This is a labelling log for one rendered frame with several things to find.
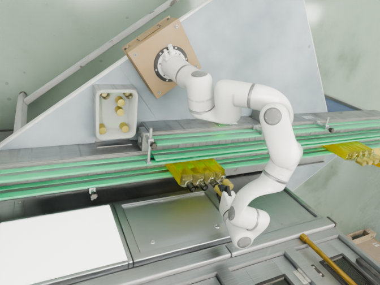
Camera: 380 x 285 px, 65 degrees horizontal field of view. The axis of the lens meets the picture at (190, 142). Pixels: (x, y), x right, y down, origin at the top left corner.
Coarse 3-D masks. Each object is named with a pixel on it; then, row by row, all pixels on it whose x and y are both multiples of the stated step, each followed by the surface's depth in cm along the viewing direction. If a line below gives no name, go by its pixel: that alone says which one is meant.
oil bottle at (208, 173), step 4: (196, 160) 142; (200, 160) 142; (196, 164) 139; (200, 164) 139; (204, 164) 139; (200, 168) 136; (204, 168) 136; (208, 168) 136; (204, 172) 133; (208, 172) 133; (212, 172) 133; (208, 176) 132; (212, 176) 132; (204, 180) 133; (208, 180) 132
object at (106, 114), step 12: (96, 96) 120; (96, 108) 122; (108, 108) 131; (132, 108) 131; (96, 120) 124; (108, 120) 134; (120, 120) 136; (132, 120) 133; (96, 132) 127; (108, 132) 133; (120, 132) 135; (132, 132) 135
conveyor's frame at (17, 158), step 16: (336, 112) 200; (352, 112) 206; (368, 112) 211; (160, 128) 138; (176, 128) 140; (192, 128) 143; (208, 128) 147; (224, 128) 151; (240, 128) 155; (80, 144) 134; (0, 160) 115; (16, 160) 116; (32, 160) 118; (48, 160) 119; (64, 160) 122; (80, 160) 125
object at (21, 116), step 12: (168, 0) 180; (156, 12) 177; (132, 24) 178; (120, 36) 175; (108, 48) 175; (84, 60) 172; (72, 72) 172; (48, 84) 170; (24, 96) 177; (36, 96) 170; (24, 108) 162; (24, 120) 149
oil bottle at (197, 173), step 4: (184, 164) 137; (188, 164) 137; (192, 164) 137; (188, 168) 134; (192, 168) 134; (196, 168) 135; (192, 172) 131; (196, 172) 131; (200, 172) 132; (196, 176) 129; (200, 176) 130; (204, 176) 131; (196, 180) 129; (196, 184) 130
